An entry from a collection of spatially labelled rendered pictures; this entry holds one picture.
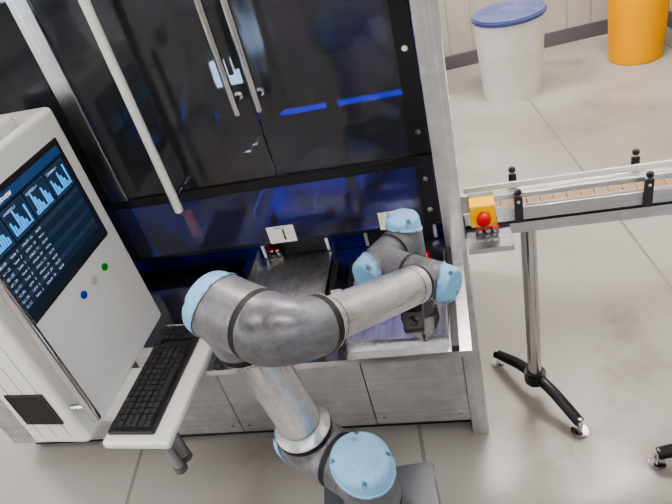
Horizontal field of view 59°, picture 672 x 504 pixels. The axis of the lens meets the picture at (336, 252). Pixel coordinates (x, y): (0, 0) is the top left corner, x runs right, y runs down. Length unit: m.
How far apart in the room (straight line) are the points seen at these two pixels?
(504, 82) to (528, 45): 0.30
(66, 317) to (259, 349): 0.89
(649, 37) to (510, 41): 1.10
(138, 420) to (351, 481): 0.74
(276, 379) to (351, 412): 1.31
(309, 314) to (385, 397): 1.41
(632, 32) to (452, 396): 3.54
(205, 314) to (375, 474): 0.44
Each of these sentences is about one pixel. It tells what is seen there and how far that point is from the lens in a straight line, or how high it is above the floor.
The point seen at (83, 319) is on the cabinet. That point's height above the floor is 1.06.
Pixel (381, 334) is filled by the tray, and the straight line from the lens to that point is 1.56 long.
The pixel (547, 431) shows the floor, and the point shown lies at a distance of 2.43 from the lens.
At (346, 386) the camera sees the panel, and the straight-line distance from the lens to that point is 2.23.
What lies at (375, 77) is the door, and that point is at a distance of 1.54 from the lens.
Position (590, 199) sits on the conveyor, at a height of 0.93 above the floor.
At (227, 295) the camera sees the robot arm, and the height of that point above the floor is 1.43.
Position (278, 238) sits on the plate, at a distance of 1.80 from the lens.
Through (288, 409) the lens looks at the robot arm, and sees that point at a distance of 1.11.
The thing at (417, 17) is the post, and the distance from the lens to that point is 1.48.
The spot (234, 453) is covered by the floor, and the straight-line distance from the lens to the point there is 2.62.
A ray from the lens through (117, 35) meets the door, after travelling 1.66.
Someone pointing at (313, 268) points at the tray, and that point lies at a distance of 1.84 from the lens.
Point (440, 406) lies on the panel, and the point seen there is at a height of 0.18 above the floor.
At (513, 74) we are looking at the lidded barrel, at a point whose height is 0.23.
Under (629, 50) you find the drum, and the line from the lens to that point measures 5.18.
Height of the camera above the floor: 1.96
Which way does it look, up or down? 35 degrees down
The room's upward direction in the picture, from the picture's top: 16 degrees counter-clockwise
